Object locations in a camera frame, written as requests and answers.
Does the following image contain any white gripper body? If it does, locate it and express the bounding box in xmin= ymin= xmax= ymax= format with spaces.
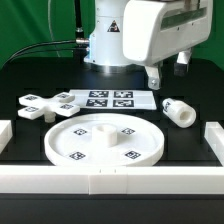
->
xmin=123 ymin=0 xmax=213 ymax=66

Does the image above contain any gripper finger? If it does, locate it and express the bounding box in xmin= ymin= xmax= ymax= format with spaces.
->
xmin=145 ymin=64 xmax=162 ymax=90
xmin=174 ymin=48 xmax=192 ymax=77

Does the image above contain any white round table top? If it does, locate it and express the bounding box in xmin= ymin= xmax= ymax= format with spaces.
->
xmin=44 ymin=113 xmax=165 ymax=167

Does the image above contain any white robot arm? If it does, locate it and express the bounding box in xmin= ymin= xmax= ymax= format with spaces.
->
xmin=85 ymin=0 xmax=213 ymax=90

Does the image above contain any white marker tag sheet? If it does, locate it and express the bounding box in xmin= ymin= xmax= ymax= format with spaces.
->
xmin=70 ymin=89 xmax=157 ymax=110

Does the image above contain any white right fence block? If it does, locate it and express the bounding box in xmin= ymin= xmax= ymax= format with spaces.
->
xmin=204 ymin=122 xmax=224 ymax=167

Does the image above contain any white fence block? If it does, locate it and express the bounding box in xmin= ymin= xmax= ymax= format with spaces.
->
xmin=204 ymin=122 xmax=224 ymax=167
xmin=0 ymin=120 xmax=13 ymax=154

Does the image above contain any black vertical pole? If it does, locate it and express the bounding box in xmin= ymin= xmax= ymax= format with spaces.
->
xmin=74 ymin=0 xmax=84 ymax=59

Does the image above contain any white cross-shaped table base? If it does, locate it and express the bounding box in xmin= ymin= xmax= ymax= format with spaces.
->
xmin=18 ymin=92 xmax=80 ymax=123

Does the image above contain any white left fence block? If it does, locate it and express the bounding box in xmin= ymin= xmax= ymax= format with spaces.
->
xmin=0 ymin=120 xmax=13 ymax=154

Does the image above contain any white front fence bar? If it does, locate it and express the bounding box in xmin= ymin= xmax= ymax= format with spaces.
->
xmin=0 ymin=165 xmax=224 ymax=195

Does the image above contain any black cable upper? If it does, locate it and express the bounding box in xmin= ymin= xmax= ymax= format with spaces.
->
xmin=6 ymin=39 xmax=90 ymax=64

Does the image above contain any black cable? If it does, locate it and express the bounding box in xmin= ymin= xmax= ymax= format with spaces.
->
xmin=6 ymin=39 xmax=90 ymax=64
xmin=9 ymin=47 xmax=90 ymax=63

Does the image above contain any black cable lower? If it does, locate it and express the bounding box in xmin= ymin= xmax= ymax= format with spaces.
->
xmin=9 ymin=47 xmax=90 ymax=63

